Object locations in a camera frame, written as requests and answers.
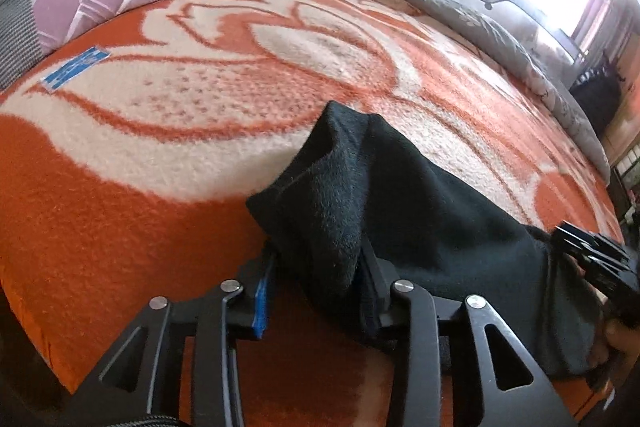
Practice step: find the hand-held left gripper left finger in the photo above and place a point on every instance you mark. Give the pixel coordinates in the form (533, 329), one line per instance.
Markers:
(262, 307)

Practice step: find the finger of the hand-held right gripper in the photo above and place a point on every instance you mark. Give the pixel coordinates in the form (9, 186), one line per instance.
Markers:
(590, 241)

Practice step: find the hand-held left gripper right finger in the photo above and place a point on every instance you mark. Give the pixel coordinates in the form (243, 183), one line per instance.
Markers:
(386, 304)

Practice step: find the black pants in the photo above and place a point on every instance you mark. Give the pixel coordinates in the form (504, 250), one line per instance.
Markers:
(425, 227)

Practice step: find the person's right hand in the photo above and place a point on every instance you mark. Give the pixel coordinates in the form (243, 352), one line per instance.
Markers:
(622, 339)

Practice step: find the dark cloth heap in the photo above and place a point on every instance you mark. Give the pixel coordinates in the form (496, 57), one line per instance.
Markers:
(597, 97)

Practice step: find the orange and white floral blanket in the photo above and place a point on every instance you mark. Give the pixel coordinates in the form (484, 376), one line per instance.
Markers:
(200, 117)

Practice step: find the grey quilt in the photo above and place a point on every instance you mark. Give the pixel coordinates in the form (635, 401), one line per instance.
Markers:
(500, 37)

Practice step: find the blue blanket label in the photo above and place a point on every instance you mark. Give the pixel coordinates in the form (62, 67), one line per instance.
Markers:
(75, 69)

